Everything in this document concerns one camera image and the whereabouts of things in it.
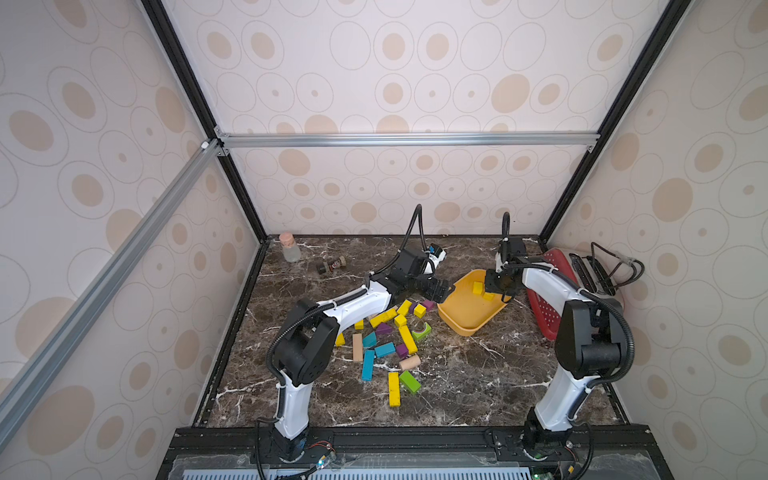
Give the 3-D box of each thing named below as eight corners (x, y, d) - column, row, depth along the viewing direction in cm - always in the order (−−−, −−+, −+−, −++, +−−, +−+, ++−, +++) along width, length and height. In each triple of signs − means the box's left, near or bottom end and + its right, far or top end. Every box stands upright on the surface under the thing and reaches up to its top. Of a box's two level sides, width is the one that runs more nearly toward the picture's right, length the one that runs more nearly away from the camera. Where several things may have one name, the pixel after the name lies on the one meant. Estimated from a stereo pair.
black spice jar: (318, 276, 110) (316, 269, 107) (316, 269, 112) (314, 262, 109) (347, 267, 113) (346, 261, 110) (345, 261, 115) (344, 254, 112)
